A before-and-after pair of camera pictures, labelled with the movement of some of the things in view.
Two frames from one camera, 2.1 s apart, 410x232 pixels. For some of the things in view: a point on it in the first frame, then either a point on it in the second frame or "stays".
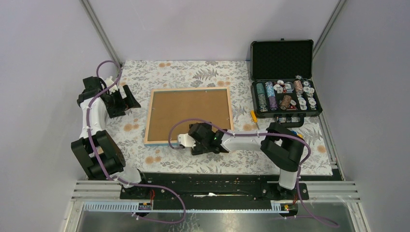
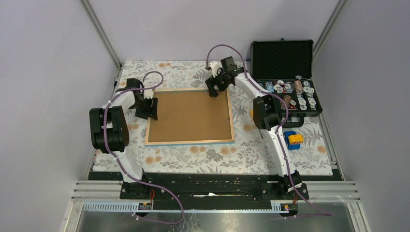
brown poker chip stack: (298, 86) stays
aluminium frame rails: (340, 189) stays
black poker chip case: (281, 76) stays
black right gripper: (198, 149) to (212, 81)
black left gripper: (123, 105) to (150, 111)
